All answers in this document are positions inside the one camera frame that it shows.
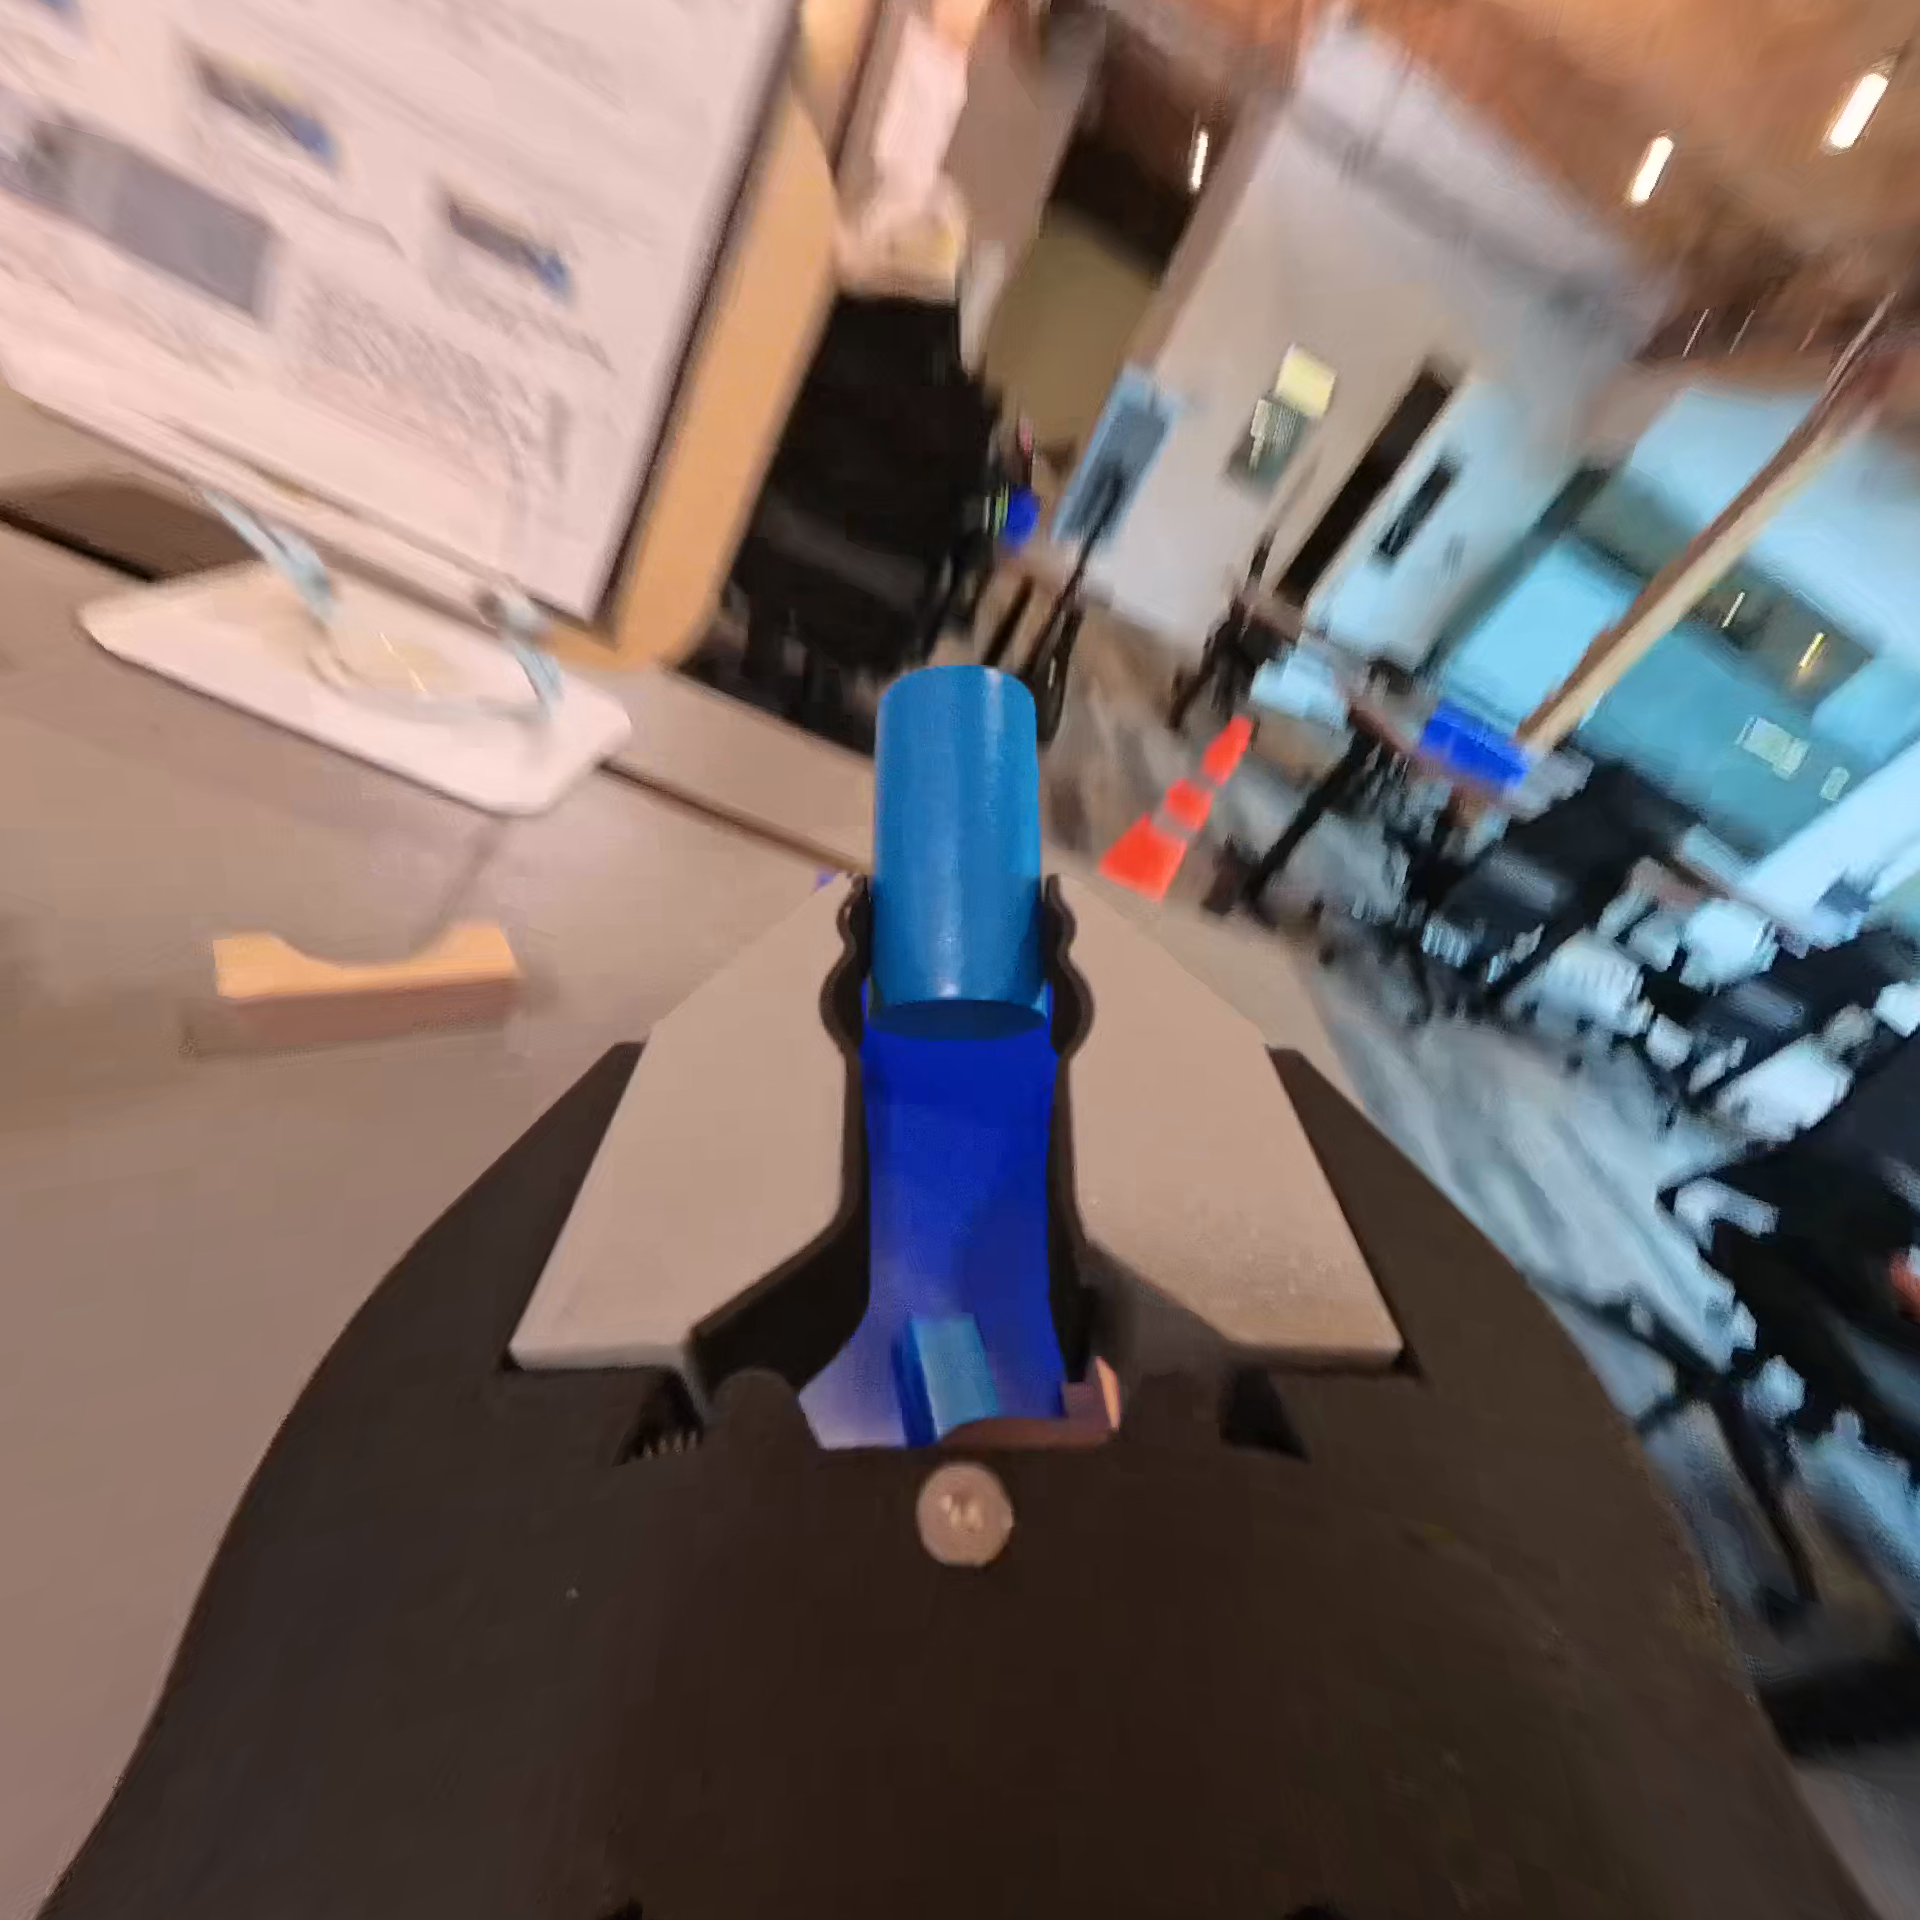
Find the wooden backing board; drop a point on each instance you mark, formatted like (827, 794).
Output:
(734, 422)

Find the orange traffic cone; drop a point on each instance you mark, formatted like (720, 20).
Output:
(1156, 850)

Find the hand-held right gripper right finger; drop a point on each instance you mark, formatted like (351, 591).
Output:
(1215, 1202)

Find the blue plastic bin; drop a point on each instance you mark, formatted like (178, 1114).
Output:
(960, 1172)

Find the printed instruction sheet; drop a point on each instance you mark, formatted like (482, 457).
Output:
(375, 255)

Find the blue cylinder block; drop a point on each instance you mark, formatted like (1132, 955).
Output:
(955, 827)

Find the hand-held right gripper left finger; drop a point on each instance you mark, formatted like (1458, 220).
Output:
(706, 1186)

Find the small blue storage bin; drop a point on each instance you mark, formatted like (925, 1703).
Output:
(1477, 748)
(1020, 517)

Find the framed wall picture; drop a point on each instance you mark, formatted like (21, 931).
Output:
(1284, 422)

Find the tan wooden block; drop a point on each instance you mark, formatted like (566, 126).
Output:
(359, 967)

